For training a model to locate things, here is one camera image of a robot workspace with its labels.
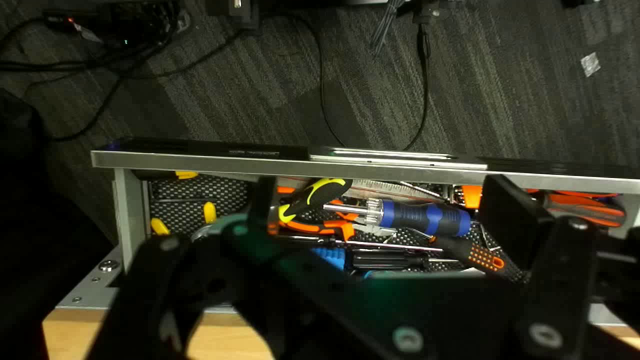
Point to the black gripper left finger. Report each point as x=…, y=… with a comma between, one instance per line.
x=153, y=293

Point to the blue tool case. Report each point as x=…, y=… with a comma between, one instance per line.
x=331, y=257

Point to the gray metal tool drawer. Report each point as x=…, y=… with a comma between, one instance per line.
x=201, y=161

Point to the white paper scrap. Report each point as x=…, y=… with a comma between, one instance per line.
x=590, y=64

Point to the wooden top metal workbench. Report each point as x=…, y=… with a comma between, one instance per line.
x=67, y=332

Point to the black power strip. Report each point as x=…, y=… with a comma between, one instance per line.
x=100, y=23

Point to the black mesh drawer liner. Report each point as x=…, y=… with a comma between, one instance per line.
x=193, y=200

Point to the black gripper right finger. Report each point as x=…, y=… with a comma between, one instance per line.
x=557, y=287

